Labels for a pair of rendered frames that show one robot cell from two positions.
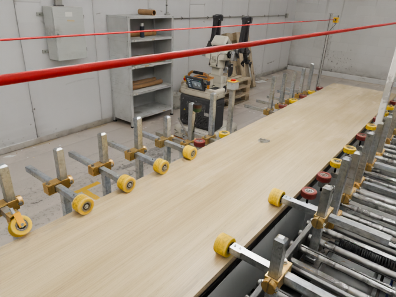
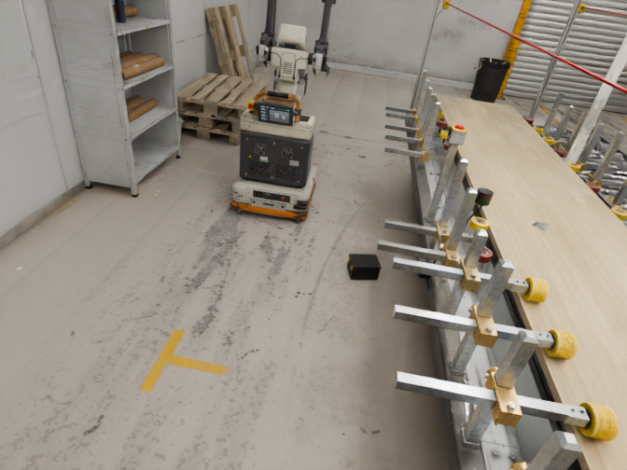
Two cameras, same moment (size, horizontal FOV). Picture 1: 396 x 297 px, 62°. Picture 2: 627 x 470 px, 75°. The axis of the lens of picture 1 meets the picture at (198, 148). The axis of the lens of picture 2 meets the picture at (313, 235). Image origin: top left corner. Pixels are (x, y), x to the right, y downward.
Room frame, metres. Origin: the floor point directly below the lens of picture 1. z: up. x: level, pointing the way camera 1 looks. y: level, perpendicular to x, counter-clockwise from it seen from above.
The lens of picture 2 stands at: (1.30, 1.33, 1.79)
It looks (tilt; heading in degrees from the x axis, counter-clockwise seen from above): 33 degrees down; 327
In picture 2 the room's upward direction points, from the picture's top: 8 degrees clockwise
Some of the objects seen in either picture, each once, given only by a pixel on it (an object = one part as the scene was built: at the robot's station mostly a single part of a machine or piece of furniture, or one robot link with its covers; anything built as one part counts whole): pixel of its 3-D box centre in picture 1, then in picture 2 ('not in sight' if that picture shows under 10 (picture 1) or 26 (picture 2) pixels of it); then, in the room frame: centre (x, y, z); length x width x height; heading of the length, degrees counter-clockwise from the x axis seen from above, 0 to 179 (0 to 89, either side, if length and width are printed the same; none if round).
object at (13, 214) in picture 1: (17, 220); not in sight; (1.08, 0.72, 0.95); 0.10 x 0.04 x 0.10; 53
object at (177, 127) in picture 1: (205, 131); (276, 185); (4.16, -0.10, 0.16); 0.67 x 0.64 x 0.25; 144
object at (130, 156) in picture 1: (135, 152); (481, 324); (1.78, 0.37, 0.95); 0.14 x 0.06 x 0.05; 143
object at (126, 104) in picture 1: (142, 69); (126, 85); (5.05, 0.89, 0.78); 0.90 x 0.45 x 1.55; 143
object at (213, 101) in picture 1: (211, 123); (448, 206); (2.39, -0.10, 0.93); 0.04 x 0.04 x 0.48; 53
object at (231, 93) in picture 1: (230, 115); (441, 183); (2.60, -0.26, 0.93); 0.05 x 0.05 x 0.45; 53
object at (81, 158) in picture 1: (96, 166); (496, 399); (1.58, 0.55, 0.95); 0.50 x 0.04 x 0.04; 53
